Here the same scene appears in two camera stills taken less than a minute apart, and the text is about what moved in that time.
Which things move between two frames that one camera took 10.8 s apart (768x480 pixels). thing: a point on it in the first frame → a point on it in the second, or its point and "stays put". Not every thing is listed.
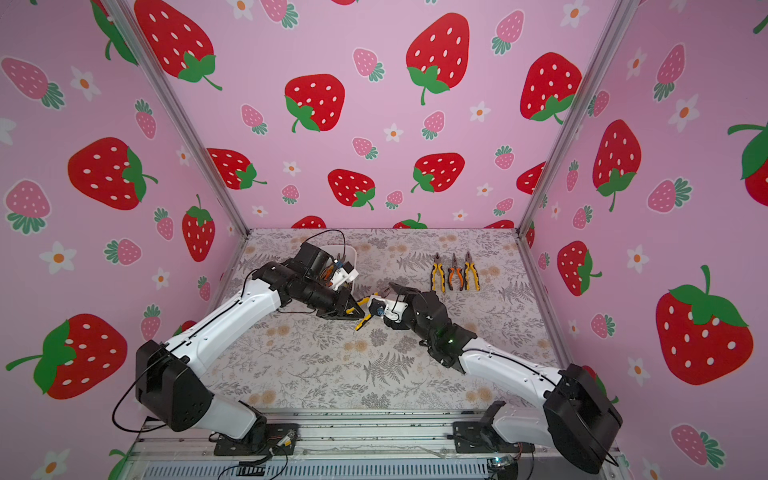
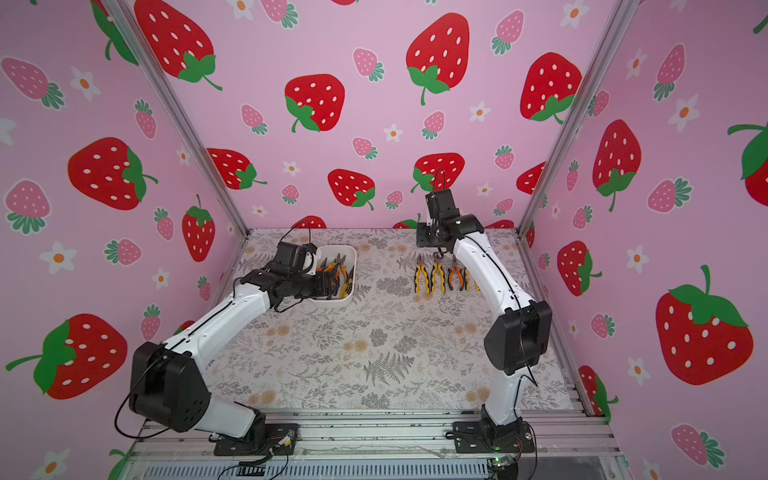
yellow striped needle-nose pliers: (364, 320) → (417, 276)
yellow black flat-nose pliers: (438, 267) stays put
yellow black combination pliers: (470, 265) stays put
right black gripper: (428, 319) → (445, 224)
